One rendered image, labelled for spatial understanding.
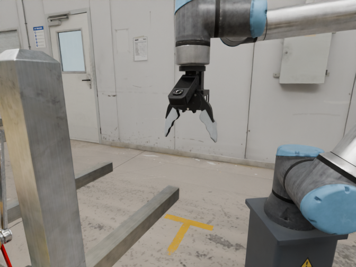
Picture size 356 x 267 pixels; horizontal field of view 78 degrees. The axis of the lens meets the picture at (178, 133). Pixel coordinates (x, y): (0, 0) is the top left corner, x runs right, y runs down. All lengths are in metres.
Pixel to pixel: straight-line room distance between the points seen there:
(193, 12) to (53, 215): 0.49
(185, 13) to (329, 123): 2.49
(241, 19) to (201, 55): 0.12
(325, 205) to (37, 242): 0.60
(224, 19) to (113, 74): 3.11
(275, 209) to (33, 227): 0.79
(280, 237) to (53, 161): 0.76
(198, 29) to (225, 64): 2.30
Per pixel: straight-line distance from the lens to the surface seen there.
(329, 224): 0.71
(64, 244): 0.25
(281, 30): 0.75
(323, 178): 0.70
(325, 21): 0.79
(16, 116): 0.21
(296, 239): 0.88
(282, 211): 0.90
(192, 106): 0.58
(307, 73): 2.58
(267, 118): 2.84
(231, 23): 0.58
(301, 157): 0.82
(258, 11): 0.59
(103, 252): 0.39
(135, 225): 0.42
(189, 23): 0.57
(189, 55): 0.56
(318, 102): 2.85
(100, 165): 0.68
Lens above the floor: 1.11
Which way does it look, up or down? 14 degrees down
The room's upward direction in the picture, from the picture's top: straight up
